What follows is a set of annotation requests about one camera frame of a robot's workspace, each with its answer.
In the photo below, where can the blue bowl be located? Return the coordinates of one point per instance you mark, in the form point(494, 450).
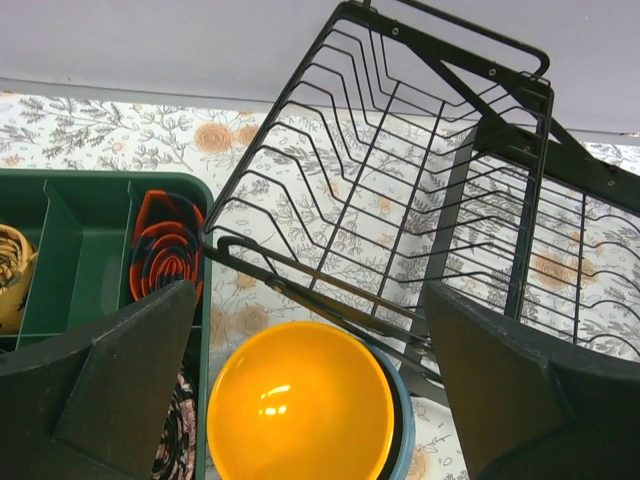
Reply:
point(399, 459)

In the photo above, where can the green plastic organizer tray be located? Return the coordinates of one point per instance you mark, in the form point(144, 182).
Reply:
point(81, 224)

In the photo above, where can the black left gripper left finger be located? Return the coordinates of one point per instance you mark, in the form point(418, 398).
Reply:
point(91, 403)

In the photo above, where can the floral black rolled tie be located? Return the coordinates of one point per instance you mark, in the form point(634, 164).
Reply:
point(175, 457)

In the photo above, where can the orange navy rolled tie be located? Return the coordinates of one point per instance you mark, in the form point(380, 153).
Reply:
point(165, 244)

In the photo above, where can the yellow patterned rolled tie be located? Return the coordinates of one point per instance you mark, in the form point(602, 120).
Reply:
point(18, 261)

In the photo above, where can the floral table cloth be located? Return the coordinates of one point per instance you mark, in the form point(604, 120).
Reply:
point(47, 133)

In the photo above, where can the yellow bowl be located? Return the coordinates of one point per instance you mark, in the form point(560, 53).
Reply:
point(301, 400)

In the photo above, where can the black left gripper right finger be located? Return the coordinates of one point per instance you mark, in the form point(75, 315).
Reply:
point(527, 405)

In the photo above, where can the black wire dish rack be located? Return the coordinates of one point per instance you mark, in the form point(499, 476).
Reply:
point(410, 146)

